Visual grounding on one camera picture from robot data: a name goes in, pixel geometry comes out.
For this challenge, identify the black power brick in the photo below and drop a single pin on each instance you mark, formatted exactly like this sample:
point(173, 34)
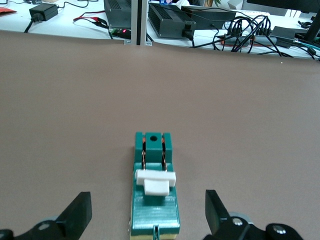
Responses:
point(43, 11)

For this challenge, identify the black monitor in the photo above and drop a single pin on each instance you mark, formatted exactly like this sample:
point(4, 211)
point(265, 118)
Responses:
point(275, 3)

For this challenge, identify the black power supply box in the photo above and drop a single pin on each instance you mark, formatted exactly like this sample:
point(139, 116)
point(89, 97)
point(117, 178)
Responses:
point(117, 12)

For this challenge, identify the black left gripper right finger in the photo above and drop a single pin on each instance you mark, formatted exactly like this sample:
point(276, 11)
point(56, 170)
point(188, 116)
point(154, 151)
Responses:
point(220, 222)

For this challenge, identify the red clip leads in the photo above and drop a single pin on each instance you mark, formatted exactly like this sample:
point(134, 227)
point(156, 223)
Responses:
point(100, 22)

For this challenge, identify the aluminium profile post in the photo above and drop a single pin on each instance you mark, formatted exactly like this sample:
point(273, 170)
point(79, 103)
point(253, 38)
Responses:
point(133, 22)

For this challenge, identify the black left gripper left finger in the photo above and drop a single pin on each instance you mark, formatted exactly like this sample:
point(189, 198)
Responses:
point(72, 220)

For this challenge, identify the small board with red LED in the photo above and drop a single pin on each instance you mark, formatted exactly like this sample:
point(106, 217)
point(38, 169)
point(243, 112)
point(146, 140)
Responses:
point(122, 32)

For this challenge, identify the black flat box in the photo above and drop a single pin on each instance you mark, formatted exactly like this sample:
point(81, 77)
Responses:
point(212, 17)

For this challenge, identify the black monitor stand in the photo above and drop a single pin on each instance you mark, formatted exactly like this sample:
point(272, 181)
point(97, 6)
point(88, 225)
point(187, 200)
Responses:
point(313, 27)

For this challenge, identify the red paper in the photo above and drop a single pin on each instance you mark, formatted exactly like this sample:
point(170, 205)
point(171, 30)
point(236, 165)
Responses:
point(7, 10)

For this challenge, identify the grey usb hub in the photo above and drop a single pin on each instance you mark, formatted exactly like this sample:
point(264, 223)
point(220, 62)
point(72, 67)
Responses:
point(262, 39)

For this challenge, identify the green terminal block module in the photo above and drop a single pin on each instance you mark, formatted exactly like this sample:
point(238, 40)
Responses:
point(155, 212)

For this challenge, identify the grey finned power supply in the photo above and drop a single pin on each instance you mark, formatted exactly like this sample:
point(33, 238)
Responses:
point(167, 22)

